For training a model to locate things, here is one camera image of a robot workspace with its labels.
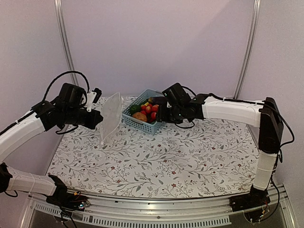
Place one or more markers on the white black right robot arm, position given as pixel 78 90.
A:
pixel 264 115

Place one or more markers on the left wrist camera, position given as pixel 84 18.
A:
pixel 91 98

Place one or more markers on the light blue plastic basket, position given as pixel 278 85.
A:
pixel 150 128

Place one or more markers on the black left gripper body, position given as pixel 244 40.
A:
pixel 89 122

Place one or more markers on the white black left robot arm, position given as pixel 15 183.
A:
pixel 73 106

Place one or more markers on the green bell pepper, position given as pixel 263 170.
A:
pixel 134 109

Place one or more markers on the floral patterned tablecloth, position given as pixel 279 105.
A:
pixel 214 158

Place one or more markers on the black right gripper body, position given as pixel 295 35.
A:
pixel 174 116

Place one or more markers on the aluminium front rail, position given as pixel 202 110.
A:
pixel 118 212

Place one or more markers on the aluminium frame post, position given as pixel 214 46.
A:
pixel 249 47
pixel 63 34

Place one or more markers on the clear zip top bag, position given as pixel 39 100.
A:
pixel 112 114

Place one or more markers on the red cherry tomato cluster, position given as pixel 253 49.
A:
pixel 150 111

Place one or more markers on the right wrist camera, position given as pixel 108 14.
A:
pixel 167 95

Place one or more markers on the left aluminium frame post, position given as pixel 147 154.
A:
pixel 63 34

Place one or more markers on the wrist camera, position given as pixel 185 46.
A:
pixel 167 95
pixel 91 98

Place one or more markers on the right aluminium frame post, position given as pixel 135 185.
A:
pixel 249 47

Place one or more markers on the purple eggplant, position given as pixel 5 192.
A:
pixel 159 100

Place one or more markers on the brown potato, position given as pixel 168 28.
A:
pixel 140 116

